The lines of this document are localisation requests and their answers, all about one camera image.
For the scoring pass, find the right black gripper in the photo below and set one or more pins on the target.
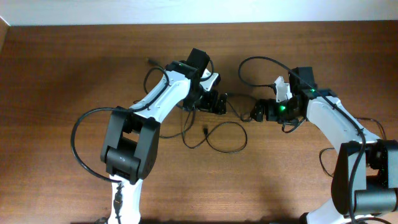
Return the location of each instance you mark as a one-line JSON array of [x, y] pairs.
[[270, 114]]

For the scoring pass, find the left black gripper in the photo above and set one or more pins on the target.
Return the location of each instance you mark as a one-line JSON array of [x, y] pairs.
[[209, 106]]

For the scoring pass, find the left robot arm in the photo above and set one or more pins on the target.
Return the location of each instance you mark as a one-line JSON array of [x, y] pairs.
[[132, 137]]

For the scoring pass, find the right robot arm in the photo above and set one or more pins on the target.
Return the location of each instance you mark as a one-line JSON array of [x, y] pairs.
[[364, 184]]

